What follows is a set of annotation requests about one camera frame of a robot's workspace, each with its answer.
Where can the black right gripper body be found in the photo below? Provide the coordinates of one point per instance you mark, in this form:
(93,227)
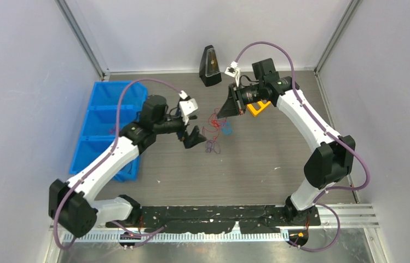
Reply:
(239,97)

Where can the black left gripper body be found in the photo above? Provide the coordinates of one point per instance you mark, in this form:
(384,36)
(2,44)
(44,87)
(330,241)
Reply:
(180,127)

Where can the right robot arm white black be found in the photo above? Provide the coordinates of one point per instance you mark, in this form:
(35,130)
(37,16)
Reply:
(331,159)

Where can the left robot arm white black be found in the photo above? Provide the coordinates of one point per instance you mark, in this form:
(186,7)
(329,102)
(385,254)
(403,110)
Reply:
(72,203)

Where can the yellow triangular plastic piece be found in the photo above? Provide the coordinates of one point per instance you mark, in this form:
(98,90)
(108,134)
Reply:
(257,107)

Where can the black metronome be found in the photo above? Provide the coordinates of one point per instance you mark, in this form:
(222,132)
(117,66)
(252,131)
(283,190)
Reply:
(209,71)

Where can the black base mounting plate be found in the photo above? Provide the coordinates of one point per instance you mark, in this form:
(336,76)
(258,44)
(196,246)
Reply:
(217,219)

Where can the blue plastic bin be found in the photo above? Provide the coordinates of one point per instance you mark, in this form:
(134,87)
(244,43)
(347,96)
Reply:
(98,129)

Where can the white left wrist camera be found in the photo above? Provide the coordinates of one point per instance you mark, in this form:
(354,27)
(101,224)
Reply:
(188,107)

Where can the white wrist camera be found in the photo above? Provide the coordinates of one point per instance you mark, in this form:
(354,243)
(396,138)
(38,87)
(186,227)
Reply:
(234,71)
(188,107)

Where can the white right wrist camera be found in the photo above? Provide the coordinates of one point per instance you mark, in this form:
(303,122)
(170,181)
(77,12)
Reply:
(234,71)

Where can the perforated metal rail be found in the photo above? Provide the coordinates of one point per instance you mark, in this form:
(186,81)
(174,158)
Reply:
(234,236)

